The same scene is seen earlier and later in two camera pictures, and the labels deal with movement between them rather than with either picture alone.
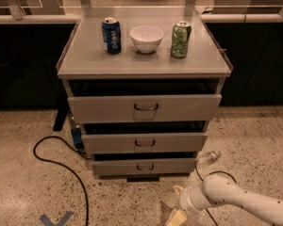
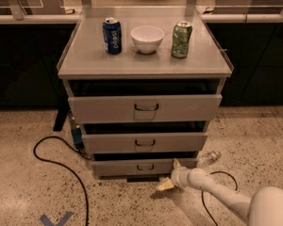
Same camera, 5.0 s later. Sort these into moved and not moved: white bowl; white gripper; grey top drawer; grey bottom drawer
Moved: white gripper
Not moved: white bowl; grey bottom drawer; grey top drawer
